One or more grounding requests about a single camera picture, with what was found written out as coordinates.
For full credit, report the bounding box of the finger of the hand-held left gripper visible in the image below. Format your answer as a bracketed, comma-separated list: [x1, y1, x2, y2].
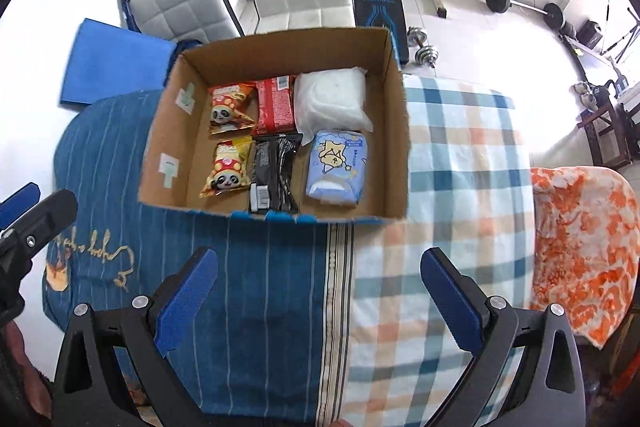
[0, 189, 79, 260]
[0, 183, 41, 230]

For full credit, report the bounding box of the plaid bed sheet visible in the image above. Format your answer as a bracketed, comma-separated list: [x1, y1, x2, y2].
[315, 74, 536, 427]

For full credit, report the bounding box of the dark wooden chair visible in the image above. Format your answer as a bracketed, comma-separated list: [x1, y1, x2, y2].
[577, 94, 640, 168]

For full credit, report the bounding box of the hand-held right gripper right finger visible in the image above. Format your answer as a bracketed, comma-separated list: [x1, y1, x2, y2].
[420, 247, 587, 427]

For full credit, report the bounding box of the orange panda snack packet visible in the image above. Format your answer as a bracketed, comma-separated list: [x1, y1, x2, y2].
[207, 82, 258, 135]

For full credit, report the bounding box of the yellow panda snack packet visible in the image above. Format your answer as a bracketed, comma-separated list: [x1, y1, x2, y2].
[200, 139, 252, 199]

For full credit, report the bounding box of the red snack packet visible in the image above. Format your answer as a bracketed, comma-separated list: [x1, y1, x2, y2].
[255, 75, 297, 136]

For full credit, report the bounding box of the black plastic packet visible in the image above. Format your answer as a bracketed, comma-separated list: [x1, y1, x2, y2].
[248, 133, 304, 214]

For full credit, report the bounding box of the white plastic bag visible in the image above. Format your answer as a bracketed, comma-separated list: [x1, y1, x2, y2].
[292, 67, 375, 135]

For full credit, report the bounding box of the folded blue frame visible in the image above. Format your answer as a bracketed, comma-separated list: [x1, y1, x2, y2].
[116, 0, 137, 30]

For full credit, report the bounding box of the small black case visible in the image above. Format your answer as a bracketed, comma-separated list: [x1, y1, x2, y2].
[577, 21, 604, 50]

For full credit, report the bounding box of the blue foam mat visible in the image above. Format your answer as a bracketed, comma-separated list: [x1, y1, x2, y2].
[59, 18, 178, 110]

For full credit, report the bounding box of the cardboard box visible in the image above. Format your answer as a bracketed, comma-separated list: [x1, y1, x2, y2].
[137, 27, 412, 224]

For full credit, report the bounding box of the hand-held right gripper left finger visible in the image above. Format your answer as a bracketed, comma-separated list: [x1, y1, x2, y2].
[52, 247, 219, 427]

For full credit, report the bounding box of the blue striped quilt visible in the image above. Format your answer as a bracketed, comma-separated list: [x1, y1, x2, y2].
[42, 89, 333, 425]

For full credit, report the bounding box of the orange floral blanket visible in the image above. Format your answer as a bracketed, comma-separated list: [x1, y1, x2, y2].
[527, 166, 640, 349]

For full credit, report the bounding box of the light blue tissue pack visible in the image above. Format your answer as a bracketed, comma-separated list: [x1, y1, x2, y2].
[305, 130, 371, 208]

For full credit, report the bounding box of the black metal stand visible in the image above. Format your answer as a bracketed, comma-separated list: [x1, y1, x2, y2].
[602, 7, 640, 62]

